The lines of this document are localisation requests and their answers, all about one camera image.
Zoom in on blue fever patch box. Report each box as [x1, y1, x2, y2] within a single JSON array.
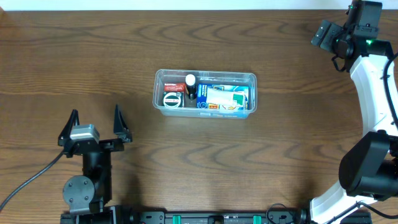
[[197, 84, 249, 111]]

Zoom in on white green medicine box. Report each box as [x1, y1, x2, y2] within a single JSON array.
[[206, 88, 246, 107]]

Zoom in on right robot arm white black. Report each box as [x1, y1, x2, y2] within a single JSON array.
[[309, 19, 397, 223]]

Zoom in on clear plastic container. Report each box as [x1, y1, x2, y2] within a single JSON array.
[[152, 69, 257, 119]]

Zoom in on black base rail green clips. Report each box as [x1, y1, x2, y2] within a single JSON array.
[[60, 205, 373, 224]]

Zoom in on red orange medicine box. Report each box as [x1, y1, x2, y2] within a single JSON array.
[[164, 83, 185, 92]]

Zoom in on dark green round-logo box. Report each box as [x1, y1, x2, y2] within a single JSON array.
[[162, 91, 185, 108]]

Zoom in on dark syrup bottle white cap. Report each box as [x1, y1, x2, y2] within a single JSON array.
[[185, 74, 197, 100]]

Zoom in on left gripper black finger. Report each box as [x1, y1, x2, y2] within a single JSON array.
[[113, 105, 132, 142], [58, 110, 80, 146]]

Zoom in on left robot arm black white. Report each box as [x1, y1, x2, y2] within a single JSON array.
[[58, 105, 132, 223]]

